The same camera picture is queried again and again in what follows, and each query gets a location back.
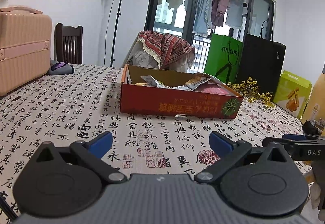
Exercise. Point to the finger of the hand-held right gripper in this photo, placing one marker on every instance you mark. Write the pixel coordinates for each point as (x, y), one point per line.
(294, 136)
(284, 142)

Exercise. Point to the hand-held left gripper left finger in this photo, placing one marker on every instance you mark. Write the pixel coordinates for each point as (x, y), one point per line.
(101, 142)

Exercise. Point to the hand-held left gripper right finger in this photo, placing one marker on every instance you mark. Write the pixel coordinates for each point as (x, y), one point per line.
(219, 141)

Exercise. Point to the pink snack packet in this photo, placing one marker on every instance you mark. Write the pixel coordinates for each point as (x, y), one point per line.
(215, 90)

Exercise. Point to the orange cracker packet white label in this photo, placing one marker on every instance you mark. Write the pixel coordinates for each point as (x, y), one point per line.
(196, 81)

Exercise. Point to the red cardboard box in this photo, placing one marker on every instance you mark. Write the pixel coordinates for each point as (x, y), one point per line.
(165, 104)

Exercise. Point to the silver white snack packet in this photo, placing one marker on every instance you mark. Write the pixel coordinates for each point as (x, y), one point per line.
(152, 81)

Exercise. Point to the person's right forearm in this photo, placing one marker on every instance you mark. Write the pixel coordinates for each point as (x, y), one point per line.
(316, 196)

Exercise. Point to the dark crumpled wrapper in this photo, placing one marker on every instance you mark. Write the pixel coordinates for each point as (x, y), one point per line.
(312, 127)

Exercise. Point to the green snack box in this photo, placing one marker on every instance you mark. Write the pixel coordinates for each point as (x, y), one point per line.
(292, 94)

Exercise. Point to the pale yellow container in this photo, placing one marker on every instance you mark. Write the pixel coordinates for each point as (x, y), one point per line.
(314, 97)

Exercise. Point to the yellow flower sprig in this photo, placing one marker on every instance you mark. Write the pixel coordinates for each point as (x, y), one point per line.
(251, 89)

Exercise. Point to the black paper bag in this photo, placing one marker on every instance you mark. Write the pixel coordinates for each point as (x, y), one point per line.
(264, 66)

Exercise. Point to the green paper bag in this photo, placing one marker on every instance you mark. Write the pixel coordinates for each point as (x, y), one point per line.
(221, 58)

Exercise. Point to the grey purple cloth pouch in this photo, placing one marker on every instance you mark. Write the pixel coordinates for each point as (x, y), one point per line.
(62, 67)

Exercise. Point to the beige quilted jacket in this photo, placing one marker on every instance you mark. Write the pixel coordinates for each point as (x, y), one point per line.
(142, 57)

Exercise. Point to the dark wooden chair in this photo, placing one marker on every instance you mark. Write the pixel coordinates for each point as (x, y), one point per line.
(68, 43)

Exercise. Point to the red patterned cloth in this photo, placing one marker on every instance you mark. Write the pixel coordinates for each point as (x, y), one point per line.
(172, 46)

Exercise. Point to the pink suitcase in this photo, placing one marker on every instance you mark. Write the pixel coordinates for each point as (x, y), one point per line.
(22, 53)

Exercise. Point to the white hanging garment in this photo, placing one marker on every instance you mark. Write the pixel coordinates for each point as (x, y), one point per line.
(234, 13)

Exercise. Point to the light blue hanging garment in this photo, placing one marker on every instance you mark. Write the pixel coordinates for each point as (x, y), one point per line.
(203, 10)

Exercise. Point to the pink hanging garment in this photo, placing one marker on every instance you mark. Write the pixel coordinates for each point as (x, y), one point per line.
(219, 6)

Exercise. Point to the black framed glass door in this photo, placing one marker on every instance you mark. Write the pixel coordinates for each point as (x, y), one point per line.
(149, 10)

